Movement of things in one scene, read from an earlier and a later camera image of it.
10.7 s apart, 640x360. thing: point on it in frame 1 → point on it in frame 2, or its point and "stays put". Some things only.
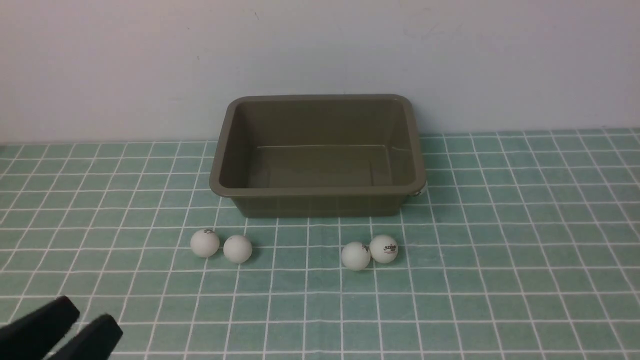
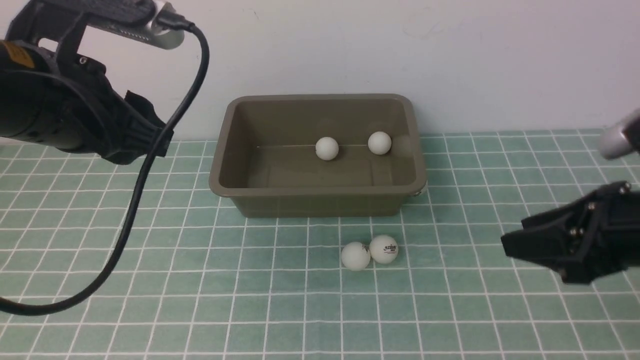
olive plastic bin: [315, 155] stays put
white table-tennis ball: [204, 243] → [327, 148]
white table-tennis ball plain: [238, 248] → [379, 143]
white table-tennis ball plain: [355, 256] stays put
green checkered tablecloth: [524, 245] stays put
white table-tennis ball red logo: [383, 248] stays put
